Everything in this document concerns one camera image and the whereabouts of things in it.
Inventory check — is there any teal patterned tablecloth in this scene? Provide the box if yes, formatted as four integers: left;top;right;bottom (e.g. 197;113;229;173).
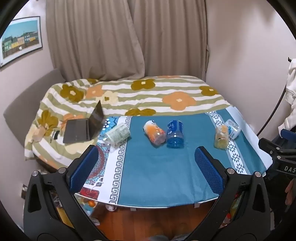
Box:
79;108;266;209

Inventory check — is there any beige curtain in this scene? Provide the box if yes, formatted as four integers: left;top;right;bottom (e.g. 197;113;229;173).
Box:
45;0;210;81

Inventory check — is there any white garment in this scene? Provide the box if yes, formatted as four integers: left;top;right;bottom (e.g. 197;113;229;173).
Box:
278;58;296;132

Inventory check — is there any white sheet under tablecloth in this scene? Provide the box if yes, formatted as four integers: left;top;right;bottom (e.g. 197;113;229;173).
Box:
228;105;273;168

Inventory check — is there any floral striped blanket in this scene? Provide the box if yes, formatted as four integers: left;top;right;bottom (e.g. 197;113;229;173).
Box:
24;75;233;171

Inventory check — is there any person's right hand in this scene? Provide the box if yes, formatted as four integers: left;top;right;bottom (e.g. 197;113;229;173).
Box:
285;179;296;207

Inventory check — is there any yellow drink plastic bottle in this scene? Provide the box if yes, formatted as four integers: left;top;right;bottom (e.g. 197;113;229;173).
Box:
214;125;230;150

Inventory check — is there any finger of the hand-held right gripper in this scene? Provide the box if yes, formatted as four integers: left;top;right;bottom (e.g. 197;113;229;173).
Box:
258;138;296;160
280;129;296;141

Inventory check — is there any blue plastic bottle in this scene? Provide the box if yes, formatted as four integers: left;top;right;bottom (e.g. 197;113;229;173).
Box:
166;120;184;149

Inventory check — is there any black cable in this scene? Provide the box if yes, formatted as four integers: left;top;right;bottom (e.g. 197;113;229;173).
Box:
255;82;288;136

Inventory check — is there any grey upholstered headboard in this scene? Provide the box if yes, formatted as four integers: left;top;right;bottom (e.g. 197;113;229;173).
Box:
3;68;67;149

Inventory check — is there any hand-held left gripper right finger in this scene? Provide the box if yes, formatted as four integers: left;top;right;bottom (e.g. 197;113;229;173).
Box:
187;146;271;240

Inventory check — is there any colourful toy clutter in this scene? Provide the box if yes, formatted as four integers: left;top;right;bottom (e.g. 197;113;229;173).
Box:
77;196;101;224

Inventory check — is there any orange label plastic bottle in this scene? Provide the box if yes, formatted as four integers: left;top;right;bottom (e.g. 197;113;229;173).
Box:
143;120;166;146

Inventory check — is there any framed picture of houses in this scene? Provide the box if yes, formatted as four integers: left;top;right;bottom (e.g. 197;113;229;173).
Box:
0;16;43;69

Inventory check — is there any green label plastic bottle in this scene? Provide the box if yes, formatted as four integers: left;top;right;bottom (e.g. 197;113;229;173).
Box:
102;123;131;147

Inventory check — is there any grey laptop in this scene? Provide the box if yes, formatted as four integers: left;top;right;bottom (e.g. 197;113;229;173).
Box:
62;100;105;144

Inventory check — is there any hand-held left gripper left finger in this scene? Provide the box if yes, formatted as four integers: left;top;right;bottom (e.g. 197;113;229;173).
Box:
23;146;106;240

